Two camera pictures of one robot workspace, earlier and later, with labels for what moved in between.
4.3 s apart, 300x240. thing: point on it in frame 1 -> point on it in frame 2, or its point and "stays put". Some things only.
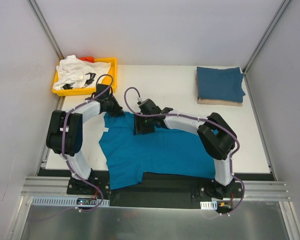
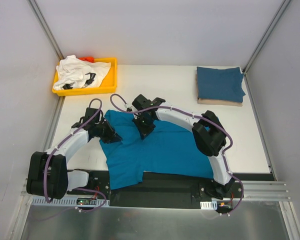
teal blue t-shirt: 168,151 stays put
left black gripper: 115,110 -> 108,132
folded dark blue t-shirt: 224,84 stays put
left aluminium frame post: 46,29 stays put
